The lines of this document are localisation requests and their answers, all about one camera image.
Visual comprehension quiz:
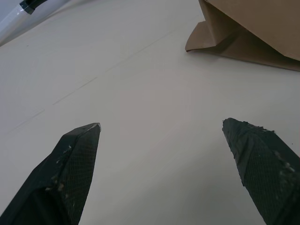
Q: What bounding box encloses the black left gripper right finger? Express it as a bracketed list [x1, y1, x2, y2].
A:
[222, 117, 300, 225]

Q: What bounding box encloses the brown paper bag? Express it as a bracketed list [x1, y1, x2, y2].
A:
[185, 0, 300, 72]

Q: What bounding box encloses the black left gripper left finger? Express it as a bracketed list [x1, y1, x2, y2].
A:
[0, 122, 102, 225]

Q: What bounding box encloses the white pole with black clamp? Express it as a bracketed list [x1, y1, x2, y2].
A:
[0, 0, 47, 45]

